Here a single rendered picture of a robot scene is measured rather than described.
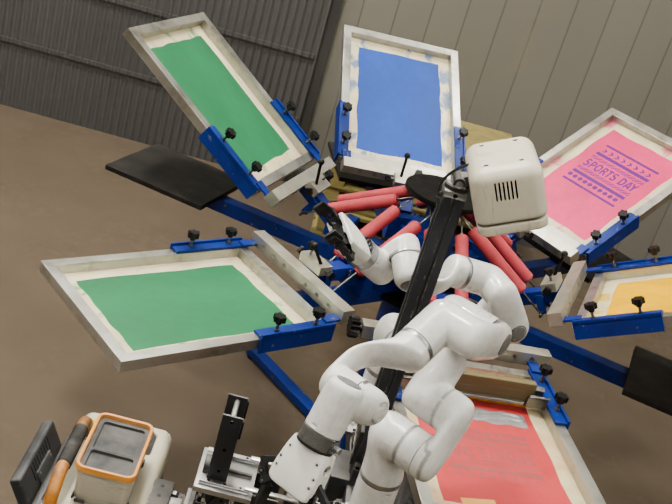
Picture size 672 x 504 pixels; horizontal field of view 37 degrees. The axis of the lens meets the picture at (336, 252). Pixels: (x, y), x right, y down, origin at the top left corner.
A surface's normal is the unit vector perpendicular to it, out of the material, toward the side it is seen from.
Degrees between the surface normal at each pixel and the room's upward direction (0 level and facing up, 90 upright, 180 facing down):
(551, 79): 90
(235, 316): 0
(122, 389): 0
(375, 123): 32
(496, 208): 90
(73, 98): 90
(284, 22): 90
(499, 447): 0
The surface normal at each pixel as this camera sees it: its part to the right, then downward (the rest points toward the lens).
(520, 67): -0.06, 0.42
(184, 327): 0.26, -0.87
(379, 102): 0.29, -0.49
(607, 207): -0.18, -0.69
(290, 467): -0.51, -0.13
